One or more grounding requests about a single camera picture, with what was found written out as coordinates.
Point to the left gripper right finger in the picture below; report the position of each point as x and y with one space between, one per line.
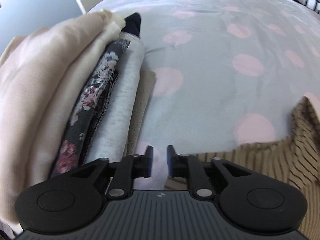
205 180

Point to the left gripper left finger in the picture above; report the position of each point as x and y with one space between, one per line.
115 180

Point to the brown striped shirt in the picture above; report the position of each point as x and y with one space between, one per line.
293 160

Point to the light grey folded garment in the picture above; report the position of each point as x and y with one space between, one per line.
111 134

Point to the dark floral folded garment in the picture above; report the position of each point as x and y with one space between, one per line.
74 136

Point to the beige folded garment bottom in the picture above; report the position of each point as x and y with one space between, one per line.
145 87

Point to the grey pink-dotted bed sheet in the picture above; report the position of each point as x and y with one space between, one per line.
228 72

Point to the cream folded garment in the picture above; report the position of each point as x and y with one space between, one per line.
41 77

